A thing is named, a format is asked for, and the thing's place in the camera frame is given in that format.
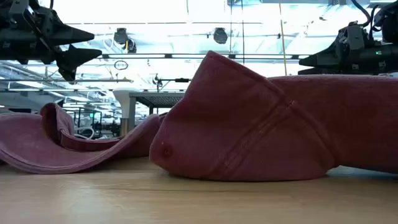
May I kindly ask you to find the grey perforated metal stand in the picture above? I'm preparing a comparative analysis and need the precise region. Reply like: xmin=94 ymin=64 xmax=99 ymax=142
xmin=128 ymin=91 xmax=187 ymax=131

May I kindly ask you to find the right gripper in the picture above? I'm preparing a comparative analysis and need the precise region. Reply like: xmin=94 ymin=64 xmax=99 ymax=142
xmin=297 ymin=21 xmax=398 ymax=75

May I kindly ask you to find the white power adapter cable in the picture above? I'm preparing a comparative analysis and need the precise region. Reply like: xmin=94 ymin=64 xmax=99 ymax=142
xmin=73 ymin=126 xmax=103 ymax=140

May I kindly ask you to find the black ceiling cord reel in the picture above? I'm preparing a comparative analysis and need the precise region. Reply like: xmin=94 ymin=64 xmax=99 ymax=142
xmin=213 ymin=27 xmax=229 ymax=45
xmin=113 ymin=27 xmax=130 ymax=46

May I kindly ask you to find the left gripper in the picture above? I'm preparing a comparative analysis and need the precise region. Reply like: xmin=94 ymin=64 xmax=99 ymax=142
xmin=0 ymin=0 xmax=103 ymax=82

